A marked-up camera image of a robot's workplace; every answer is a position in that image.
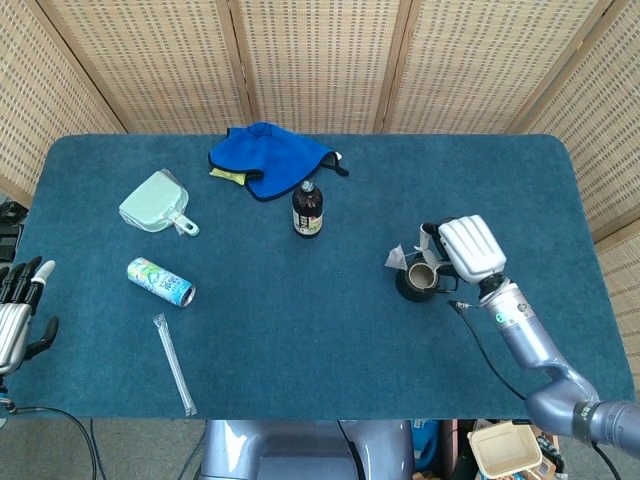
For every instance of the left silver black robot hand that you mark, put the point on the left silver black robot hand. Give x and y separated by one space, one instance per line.
12 325

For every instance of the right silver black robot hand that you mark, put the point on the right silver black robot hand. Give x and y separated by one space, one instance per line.
472 245

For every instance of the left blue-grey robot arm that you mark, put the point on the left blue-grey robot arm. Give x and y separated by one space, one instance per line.
2 390

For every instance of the dark tea bottle with label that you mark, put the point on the dark tea bottle with label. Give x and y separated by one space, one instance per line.
307 215

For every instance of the black cup with lid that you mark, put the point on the black cup with lid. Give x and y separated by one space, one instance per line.
410 292

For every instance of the black equipment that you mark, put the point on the black equipment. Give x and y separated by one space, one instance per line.
10 240

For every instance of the green blue drink can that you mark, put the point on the green blue drink can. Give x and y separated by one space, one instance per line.
157 280

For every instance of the clear wrapped straw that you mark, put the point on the clear wrapped straw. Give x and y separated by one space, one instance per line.
172 360

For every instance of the light green dustpan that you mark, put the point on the light green dustpan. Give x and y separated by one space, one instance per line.
147 205

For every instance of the blue carpet table mat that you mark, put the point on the blue carpet table mat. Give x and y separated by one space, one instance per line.
300 310

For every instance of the beige takeaway box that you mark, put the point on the beige takeaway box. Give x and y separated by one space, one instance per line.
502 447

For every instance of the blue package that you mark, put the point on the blue package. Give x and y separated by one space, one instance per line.
424 445

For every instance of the blue cloth with black trim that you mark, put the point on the blue cloth with black trim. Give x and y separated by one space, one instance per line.
270 150

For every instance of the wicker folding screen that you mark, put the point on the wicker folding screen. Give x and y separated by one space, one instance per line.
320 60

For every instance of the yellow packet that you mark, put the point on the yellow packet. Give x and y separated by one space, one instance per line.
227 176

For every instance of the blue-grey robot torso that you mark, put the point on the blue-grey robot torso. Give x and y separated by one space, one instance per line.
300 450

